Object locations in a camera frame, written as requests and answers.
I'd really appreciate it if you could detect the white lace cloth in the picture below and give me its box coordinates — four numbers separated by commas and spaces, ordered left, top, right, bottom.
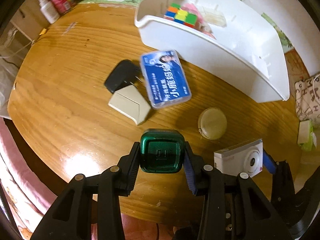
1, 27, 18, 120

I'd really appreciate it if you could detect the black power adapter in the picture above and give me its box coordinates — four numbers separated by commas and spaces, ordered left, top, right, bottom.
104, 60, 141, 94

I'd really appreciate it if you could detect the white cable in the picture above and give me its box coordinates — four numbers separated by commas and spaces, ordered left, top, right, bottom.
0, 39, 36, 61

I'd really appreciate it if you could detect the blue floss pick box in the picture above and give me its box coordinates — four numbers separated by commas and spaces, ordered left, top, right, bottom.
140, 50, 191, 109

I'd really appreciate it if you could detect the clear small plastic box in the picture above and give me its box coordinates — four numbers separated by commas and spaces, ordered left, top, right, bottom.
203, 10, 227, 28

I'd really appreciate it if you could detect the green square box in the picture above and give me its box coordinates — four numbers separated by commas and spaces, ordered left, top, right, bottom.
140, 128, 185, 173

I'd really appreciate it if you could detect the pink white small object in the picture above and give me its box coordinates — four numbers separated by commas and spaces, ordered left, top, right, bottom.
183, 3, 215, 39

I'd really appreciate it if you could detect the pink tin can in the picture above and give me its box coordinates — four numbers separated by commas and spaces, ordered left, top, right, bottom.
50, 0, 76, 15

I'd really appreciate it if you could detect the white spray bottle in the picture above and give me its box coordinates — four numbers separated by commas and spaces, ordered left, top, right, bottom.
39, 0, 60, 24

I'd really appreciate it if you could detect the colourful rubik's cube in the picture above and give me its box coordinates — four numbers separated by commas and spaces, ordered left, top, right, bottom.
163, 3, 197, 29

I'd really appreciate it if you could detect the round beige zip case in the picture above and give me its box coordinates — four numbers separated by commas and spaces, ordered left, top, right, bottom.
197, 107, 227, 140

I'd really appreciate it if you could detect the white plastic storage bin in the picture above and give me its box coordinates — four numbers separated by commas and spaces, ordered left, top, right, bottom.
135, 0, 290, 103

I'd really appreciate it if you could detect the green tissue pack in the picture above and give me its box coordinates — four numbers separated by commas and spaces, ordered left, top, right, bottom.
297, 120, 317, 152

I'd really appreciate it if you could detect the beige angular block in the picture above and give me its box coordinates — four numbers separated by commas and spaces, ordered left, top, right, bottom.
108, 85, 151, 125

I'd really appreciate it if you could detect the printed canvas tote bag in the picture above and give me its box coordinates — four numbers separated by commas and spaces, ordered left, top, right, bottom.
295, 73, 320, 127

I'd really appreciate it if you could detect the pink cushion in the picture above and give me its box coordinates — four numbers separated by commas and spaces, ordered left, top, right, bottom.
1, 119, 56, 239

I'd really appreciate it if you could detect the yellow small scrap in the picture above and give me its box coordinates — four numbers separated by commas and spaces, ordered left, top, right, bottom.
39, 28, 48, 36

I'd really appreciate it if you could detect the white compact camera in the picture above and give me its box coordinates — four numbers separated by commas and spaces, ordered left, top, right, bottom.
214, 139, 263, 177

